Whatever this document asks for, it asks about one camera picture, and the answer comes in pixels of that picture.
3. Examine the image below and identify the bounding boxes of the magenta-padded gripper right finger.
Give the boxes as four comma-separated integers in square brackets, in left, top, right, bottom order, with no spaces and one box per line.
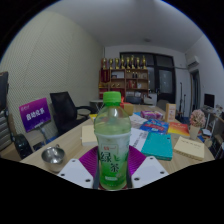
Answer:
[127,145,170,189]

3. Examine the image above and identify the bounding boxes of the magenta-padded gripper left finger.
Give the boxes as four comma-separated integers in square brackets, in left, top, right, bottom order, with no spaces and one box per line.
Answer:
[57,146,100,189]

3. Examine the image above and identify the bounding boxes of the green tea bottle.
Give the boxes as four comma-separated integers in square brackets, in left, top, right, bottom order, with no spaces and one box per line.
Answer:
[93,91,132,191]

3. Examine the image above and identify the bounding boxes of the white printed booklet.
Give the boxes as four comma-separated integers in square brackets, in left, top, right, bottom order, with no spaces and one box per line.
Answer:
[128,127,149,152]

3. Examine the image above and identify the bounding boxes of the teal book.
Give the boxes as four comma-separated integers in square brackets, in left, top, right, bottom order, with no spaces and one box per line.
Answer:
[140,131,174,162]

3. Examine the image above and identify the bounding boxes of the pale yellow notebook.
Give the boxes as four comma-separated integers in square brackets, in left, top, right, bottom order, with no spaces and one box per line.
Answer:
[173,135,206,162]
[81,124,99,147]

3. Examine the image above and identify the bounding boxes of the stainless steel cup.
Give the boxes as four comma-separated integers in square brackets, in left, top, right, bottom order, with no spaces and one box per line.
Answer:
[40,144,66,173]

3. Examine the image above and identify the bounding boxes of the blue colourful book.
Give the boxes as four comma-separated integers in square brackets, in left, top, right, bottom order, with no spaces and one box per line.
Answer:
[139,118,170,135]

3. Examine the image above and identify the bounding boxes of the pink package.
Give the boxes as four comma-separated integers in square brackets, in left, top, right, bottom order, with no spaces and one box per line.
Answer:
[139,110,164,120]

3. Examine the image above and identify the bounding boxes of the orange red book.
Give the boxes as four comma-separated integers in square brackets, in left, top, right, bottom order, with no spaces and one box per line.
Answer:
[167,121,191,137]

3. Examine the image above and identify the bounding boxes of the yellow gift box red ribbon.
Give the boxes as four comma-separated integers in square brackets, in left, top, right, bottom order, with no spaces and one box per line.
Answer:
[121,98,135,117]

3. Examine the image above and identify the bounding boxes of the black office chair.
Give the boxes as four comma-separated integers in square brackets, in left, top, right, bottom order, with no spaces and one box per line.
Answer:
[49,91,93,136]

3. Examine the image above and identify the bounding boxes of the orange upright carton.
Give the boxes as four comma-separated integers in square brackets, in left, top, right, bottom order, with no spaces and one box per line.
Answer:
[165,103,177,123]

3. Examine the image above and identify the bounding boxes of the purple sign board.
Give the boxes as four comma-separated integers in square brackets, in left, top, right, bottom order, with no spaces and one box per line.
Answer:
[18,97,52,133]

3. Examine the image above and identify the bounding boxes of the pink flowers in white pot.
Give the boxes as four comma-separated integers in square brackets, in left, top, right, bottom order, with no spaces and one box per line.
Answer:
[189,109,207,140]

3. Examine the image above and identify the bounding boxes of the black tripod stand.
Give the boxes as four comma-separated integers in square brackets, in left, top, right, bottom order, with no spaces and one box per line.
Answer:
[179,81,188,118]

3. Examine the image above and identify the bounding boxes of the wooden shelf unit with trophies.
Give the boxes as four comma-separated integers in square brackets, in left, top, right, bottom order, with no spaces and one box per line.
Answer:
[98,54,150,101]

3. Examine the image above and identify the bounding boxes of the black framed glass door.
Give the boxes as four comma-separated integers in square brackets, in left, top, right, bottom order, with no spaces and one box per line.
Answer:
[119,52,176,104]

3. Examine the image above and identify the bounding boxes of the wooden side desk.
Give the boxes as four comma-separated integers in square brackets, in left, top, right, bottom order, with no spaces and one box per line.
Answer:
[203,106,224,158]

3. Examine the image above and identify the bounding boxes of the black computer monitor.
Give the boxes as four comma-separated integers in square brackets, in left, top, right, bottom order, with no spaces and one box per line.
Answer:
[203,93,216,109]

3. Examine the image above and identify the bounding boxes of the white wall air conditioner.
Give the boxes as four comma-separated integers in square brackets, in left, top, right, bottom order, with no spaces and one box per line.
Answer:
[186,55,201,69]

